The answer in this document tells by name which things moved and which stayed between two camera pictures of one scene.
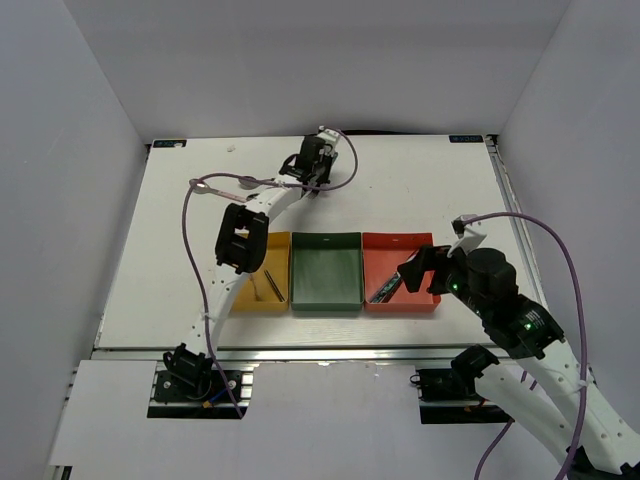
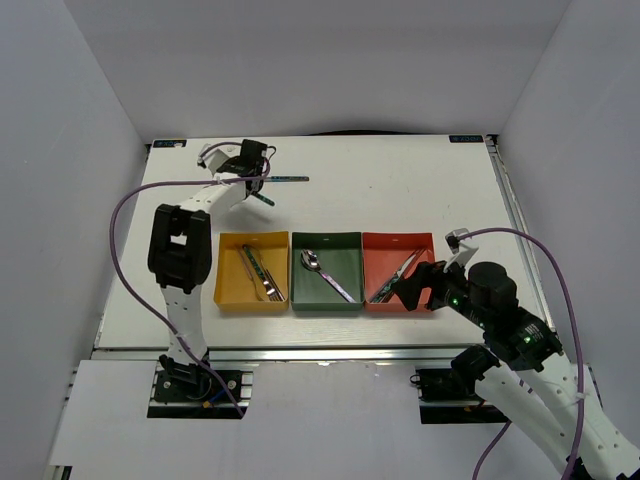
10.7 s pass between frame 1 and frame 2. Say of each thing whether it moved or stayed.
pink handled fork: moved
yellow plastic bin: stayed
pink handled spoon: moved
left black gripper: moved
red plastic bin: stayed
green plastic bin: stayed
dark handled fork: stayed
